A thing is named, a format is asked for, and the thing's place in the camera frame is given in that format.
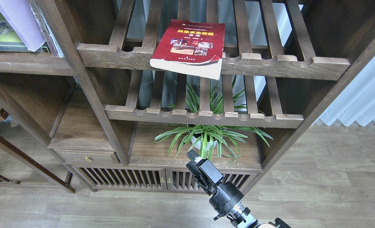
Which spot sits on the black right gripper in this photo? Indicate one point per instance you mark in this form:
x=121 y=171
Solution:
x=226 y=200

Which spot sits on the red paperback book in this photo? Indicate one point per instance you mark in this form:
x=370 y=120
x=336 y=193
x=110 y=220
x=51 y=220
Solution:
x=191 y=48

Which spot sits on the pale purple white book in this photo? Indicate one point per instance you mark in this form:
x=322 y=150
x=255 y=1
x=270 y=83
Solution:
x=21 y=18

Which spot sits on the green and black book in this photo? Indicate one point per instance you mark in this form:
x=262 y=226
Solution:
x=0 y=38

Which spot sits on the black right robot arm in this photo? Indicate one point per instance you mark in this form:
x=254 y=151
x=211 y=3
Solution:
x=246 y=220

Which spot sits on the right slatted cabinet door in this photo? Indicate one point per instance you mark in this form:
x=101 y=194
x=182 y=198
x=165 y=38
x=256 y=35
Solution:
x=184 y=181

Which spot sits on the slatted cabinet door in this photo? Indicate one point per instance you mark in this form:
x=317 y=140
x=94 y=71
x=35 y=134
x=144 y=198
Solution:
x=124 y=178
x=184 y=181

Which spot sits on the green spider plant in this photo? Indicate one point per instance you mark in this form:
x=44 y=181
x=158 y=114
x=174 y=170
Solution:
x=210 y=139

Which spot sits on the left slatted cabinet door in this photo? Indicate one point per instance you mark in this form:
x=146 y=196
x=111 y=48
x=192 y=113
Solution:
x=124 y=178

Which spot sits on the dark wooden bookshelf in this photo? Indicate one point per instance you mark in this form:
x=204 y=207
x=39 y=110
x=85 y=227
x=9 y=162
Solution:
x=292 y=57

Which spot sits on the wooden drawer with brass knob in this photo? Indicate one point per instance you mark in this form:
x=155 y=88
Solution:
x=88 y=157

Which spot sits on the white pleated curtain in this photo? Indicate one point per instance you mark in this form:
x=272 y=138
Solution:
x=356 y=104

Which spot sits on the white book spine upright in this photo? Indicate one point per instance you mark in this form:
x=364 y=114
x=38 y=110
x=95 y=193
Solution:
x=51 y=41

